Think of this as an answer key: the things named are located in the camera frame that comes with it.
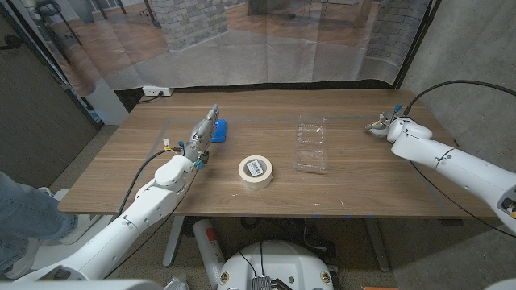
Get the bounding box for white robot torso base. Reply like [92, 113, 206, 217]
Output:
[217, 240, 335, 290]

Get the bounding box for white cylinder with orange label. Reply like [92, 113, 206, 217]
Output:
[192, 218, 227, 289]

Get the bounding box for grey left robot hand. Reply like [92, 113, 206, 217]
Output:
[183, 103, 221, 170]

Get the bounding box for white power strip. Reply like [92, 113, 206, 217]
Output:
[142, 85, 175, 97]

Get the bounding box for person leg in jeans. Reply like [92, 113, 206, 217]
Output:
[0, 171, 80, 279]

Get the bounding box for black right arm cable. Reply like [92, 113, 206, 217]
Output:
[402, 79, 516, 116]

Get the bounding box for black slanted frame pole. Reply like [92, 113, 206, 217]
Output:
[0, 0, 104, 130]

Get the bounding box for white jar lid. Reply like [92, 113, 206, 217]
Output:
[367, 120, 390, 139]

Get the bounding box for black backdrop stand pole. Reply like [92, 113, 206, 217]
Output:
[393, 0, 443, 89]

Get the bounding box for perforated wall panel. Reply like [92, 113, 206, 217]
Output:
[0, 7, 102, 189]

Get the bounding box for blue block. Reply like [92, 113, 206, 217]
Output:
[210, 118, 228, 143]

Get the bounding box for masking tape roll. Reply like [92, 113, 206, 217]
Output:
[237, 155, 273, 191]

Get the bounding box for grey table leg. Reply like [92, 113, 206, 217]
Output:
[364, 217, 391, 273]

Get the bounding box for printed room backdrop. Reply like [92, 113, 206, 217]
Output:
[7, 0, 435, 97]

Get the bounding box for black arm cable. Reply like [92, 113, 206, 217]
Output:
[116, 147, 185, 214]
[402, 79, 516, 116]

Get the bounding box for clear plastic bag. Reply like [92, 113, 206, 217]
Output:
[163, 275, 190, 290]

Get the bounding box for white table leg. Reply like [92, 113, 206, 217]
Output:
[162, 216, 186, 268]

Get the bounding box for clear plastic clamshell container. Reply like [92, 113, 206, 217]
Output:
[292, 114, 328, 175]

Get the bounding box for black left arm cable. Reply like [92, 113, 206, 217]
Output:
[116, 147, 185, 214]

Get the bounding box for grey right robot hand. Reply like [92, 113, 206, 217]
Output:
[364, 110, 404, 134]

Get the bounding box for white board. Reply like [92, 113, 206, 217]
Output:
[84, 78, 130, 126]

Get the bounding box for black wall hook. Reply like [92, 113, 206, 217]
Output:
[0, 34, 23, 52]

